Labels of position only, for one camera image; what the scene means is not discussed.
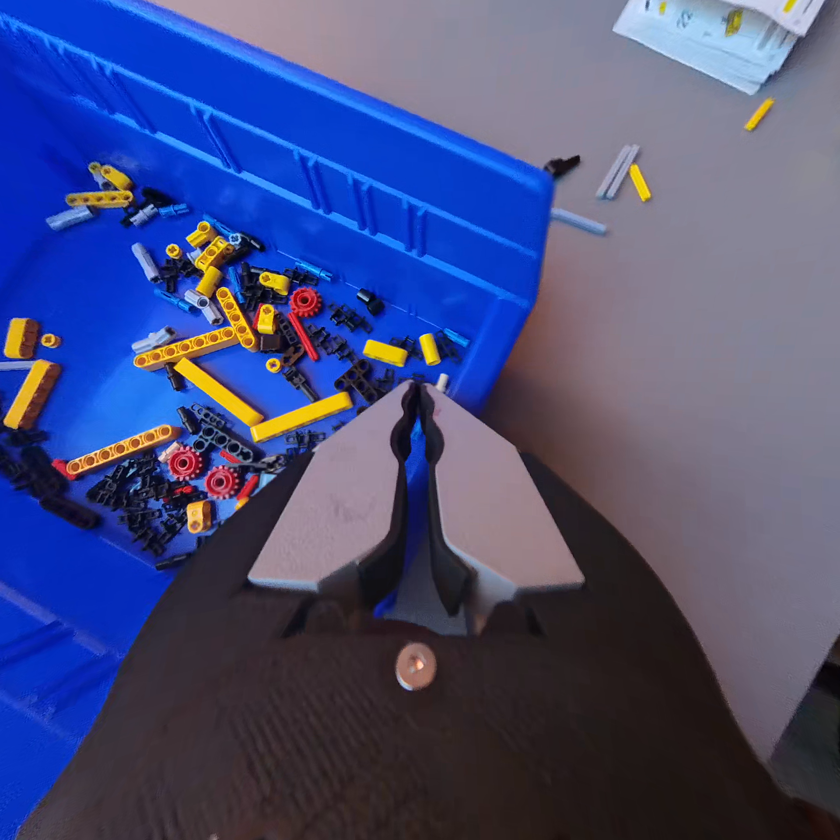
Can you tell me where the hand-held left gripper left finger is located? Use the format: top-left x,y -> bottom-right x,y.
248,379 -> 421,619

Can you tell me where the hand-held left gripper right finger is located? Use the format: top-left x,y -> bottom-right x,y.
419,382 -> 586,636

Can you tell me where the pile of lego pieces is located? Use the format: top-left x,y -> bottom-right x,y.
0,161 -> 472,572

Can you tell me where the blue plastic storage bin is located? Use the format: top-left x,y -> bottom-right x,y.
0,0 -> 557,840

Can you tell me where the pale lego axle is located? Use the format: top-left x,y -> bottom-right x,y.
550,209 -> 608,236

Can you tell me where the grey lego axle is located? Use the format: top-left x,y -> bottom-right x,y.
596,144 -> 632,199
605,146 -> 641,200

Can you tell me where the lego instruction booklet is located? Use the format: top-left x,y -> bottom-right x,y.
612,0 -> 826,96

